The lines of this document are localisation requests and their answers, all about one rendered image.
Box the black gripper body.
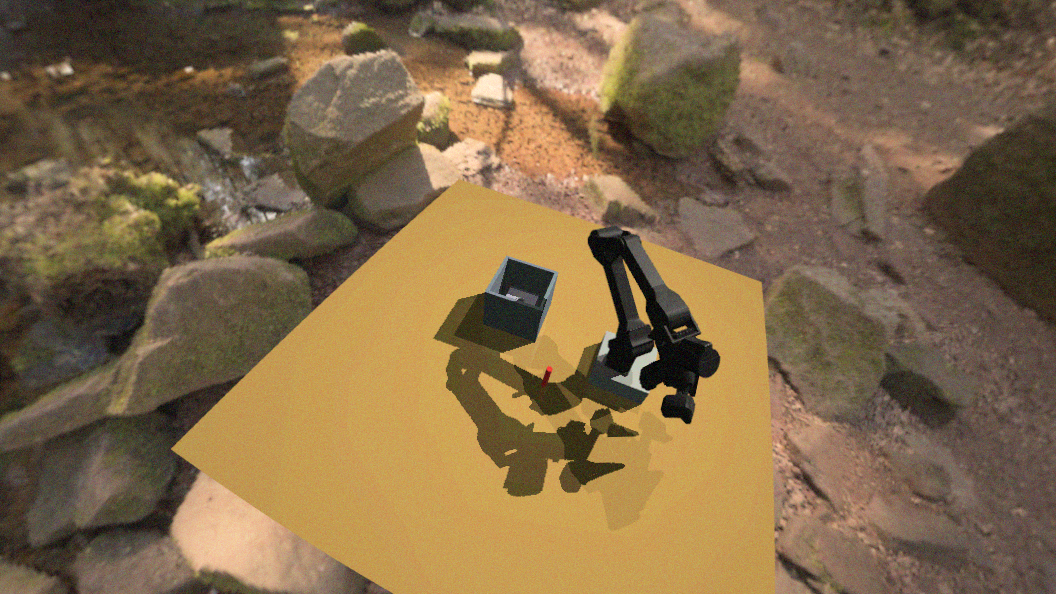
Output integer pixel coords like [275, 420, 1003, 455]
[661, 363, 695, 417]

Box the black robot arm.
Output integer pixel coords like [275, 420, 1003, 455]
[588, 226, 721, 391]

